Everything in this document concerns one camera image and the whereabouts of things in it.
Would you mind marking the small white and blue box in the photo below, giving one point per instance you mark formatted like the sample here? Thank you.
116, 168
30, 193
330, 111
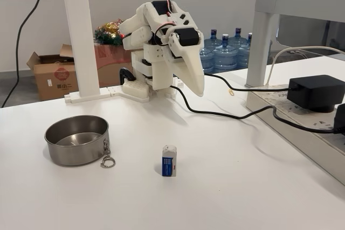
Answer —
169, 162

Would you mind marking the red cardboard box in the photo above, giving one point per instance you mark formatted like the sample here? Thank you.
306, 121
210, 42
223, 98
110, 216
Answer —
107, 63

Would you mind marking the brown cardboard box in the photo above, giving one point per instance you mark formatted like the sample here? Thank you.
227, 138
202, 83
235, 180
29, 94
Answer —
54, 79

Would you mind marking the round metal bowl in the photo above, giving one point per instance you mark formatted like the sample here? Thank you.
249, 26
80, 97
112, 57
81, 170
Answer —
75, 149

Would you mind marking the blue water jug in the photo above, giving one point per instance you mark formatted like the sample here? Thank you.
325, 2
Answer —
238, 40
244, 57
225, 57
211, 42
207, 60

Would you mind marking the yellow paper clip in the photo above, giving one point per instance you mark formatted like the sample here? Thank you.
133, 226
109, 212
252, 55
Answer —
231, 92

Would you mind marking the black table clamp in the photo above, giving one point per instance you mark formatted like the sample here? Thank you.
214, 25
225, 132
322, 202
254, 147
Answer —
125, 72

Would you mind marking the Christmas wreath decoration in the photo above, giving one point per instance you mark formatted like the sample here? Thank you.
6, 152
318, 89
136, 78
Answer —
107, 33

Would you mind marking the white power strip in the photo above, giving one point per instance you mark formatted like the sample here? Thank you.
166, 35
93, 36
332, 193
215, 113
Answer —
296, 117

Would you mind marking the black power adapter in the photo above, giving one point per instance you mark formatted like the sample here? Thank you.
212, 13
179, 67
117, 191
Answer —
312, 92

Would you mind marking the black plug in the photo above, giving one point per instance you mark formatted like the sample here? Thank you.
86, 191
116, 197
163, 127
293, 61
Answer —
340, 117

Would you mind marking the white desk shelf frame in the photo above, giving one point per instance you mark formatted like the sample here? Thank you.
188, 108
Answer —
258, 38

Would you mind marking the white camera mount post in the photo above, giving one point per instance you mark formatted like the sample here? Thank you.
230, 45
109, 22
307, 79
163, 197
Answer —
78, 38

